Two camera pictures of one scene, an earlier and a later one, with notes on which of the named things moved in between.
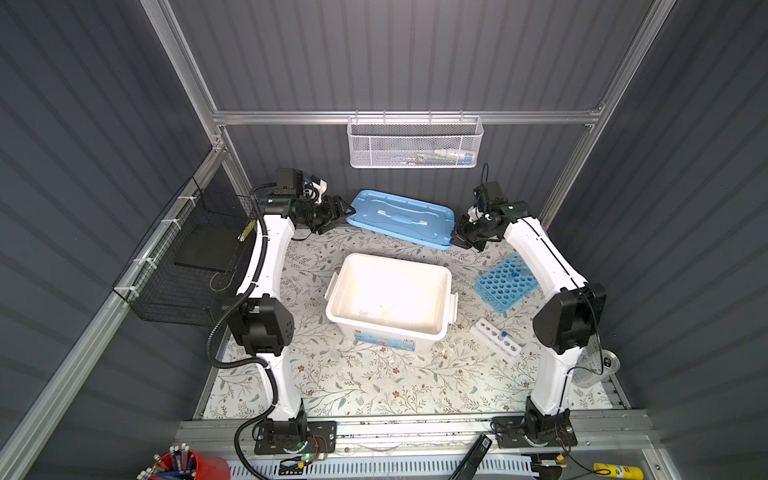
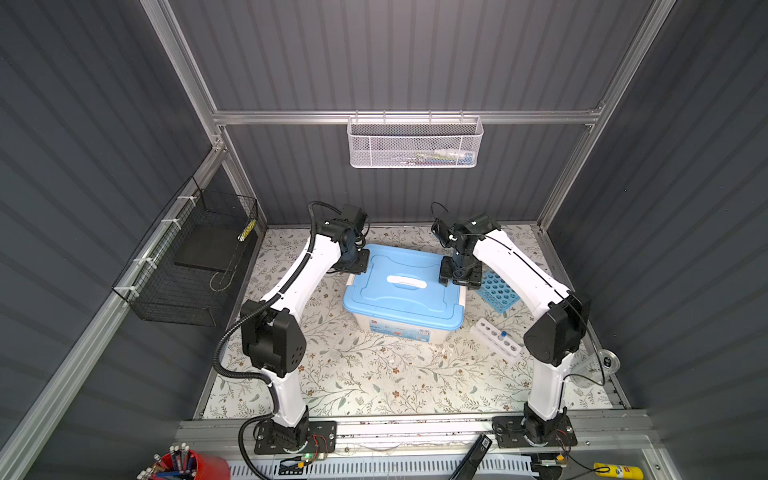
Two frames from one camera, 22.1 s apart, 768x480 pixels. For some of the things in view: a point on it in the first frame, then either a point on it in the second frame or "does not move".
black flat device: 469,465 does not move
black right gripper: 458,239 -> 467,281
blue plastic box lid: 414,220 -> 403,287
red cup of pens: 185,464 does not move
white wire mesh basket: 414,141 does not move
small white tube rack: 496,340 does not move
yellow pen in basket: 247,230 does not move
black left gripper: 330,217 -> 362,267
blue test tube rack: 506,283 does not move
